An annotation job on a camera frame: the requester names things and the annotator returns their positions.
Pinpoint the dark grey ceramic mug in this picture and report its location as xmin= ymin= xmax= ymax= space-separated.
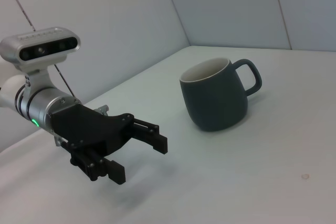
xmin=180 ymin=57 xmax=263 ymax=133

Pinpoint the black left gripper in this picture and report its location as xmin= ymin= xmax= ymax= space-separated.
xmin=48 ymin=104 xmax=169 ymax=185

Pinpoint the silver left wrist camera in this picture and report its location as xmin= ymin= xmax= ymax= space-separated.
xmin=0 ymin=26 xmax=81 ymax=91

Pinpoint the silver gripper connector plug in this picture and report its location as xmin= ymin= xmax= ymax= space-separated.
xmin=93 ymin=105 xmax=110 ymax=117

